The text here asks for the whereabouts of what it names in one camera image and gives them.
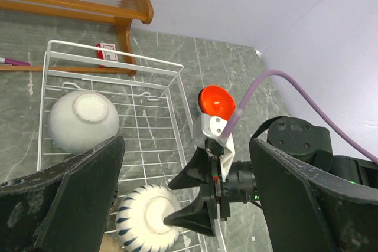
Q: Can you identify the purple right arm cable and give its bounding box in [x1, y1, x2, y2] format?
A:
[221, 69, 378, 166]

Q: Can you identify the white wire dish rack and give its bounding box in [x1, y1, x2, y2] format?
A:
[37, 39, 228, 252]

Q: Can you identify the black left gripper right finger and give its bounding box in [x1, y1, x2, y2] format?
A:
[249, 138, 377, 251]

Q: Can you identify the orange bowl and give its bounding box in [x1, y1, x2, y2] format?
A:
[197, 85, 236, 120]

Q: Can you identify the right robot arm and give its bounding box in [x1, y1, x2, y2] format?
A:
[164, 116, 377, 247]

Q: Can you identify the pink handled tool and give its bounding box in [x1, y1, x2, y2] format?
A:
[0, 57, 31, 66]

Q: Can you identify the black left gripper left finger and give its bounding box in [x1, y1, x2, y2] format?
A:
[1, 136, 125, 251]

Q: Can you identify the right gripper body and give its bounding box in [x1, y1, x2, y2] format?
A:
[205, 138, 260, 221]

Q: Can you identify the beige brown ceramic bowl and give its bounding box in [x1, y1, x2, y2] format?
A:
[99, 233, 123, 252]

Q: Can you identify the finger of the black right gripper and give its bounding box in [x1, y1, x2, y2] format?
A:
[168, 148, 212, 190]
[163, 190, 216, 237]

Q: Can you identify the red white package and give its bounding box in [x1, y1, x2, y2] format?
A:
[96, 42, 118, 61]

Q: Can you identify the white bowl with leaf pattern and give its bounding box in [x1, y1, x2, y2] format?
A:
[115, 184, 181, 251]

